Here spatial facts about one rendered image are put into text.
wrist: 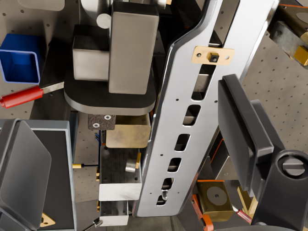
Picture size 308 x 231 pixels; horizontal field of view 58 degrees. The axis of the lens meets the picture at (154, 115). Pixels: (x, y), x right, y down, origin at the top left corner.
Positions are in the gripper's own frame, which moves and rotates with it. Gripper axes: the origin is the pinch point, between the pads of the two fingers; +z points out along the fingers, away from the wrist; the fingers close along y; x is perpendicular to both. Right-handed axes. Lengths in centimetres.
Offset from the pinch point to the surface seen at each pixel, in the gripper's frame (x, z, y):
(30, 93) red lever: -15.0, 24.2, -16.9
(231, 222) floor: -366, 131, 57
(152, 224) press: -279, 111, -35
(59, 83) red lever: -16.4, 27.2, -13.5
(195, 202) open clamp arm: -84, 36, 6
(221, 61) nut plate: -26.9, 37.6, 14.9
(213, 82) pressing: -32, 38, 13
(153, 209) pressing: -85, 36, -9
